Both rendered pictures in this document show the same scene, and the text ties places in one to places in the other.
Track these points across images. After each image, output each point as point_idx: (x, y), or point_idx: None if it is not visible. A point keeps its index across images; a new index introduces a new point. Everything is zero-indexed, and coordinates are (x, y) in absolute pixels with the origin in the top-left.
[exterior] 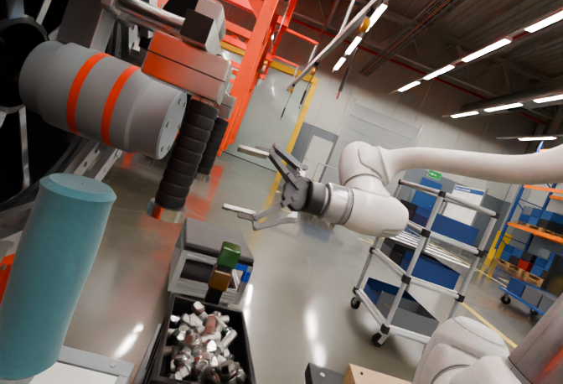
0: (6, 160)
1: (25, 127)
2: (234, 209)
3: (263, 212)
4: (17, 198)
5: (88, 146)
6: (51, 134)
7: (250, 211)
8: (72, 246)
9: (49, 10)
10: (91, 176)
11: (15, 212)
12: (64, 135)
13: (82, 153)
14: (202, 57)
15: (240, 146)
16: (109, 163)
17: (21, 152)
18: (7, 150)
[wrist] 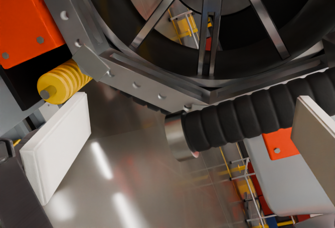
0: (150, 48)
1: None
2: (62, 108)
3: (19, 182)
4: (106, 30)
5: (190, 83)
6: (192, 69)
7: (39, 136)
8: None
9: (313, 15)
10: (147, 75)
11: None
12: (195, 73)
13: (178, 78)
14: None
15: (305, 98)
16: (175, 99)
17: (152, 14)
18: (162, 52)
